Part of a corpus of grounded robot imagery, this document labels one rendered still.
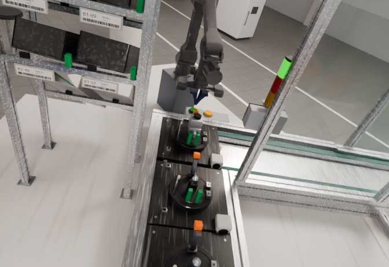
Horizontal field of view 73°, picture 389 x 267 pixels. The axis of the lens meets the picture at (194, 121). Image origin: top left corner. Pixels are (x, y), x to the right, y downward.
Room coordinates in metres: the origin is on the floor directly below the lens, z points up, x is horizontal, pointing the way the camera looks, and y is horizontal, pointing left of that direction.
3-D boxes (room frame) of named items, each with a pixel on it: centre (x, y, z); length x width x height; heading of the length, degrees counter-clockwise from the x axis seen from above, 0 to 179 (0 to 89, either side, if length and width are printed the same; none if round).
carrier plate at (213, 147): (0.80, -0.01, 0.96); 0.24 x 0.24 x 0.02; 10
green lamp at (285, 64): (0.72, -0.21, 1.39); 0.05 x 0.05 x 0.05
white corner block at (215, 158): (0.72, -0.12, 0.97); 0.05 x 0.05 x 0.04; 10
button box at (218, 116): (1.03, -0.05, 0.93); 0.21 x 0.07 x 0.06; 100
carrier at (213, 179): (0.55, -0.05, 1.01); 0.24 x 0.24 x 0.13; 10
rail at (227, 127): (1.00, -0.25, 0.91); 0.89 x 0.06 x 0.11; 100
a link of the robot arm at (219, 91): (0.92, 0.02, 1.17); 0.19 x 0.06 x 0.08; 100
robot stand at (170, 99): (1.15, 0.12, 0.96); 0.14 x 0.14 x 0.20; 47
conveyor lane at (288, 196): (0.83, -0.30, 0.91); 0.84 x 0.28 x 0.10; 100
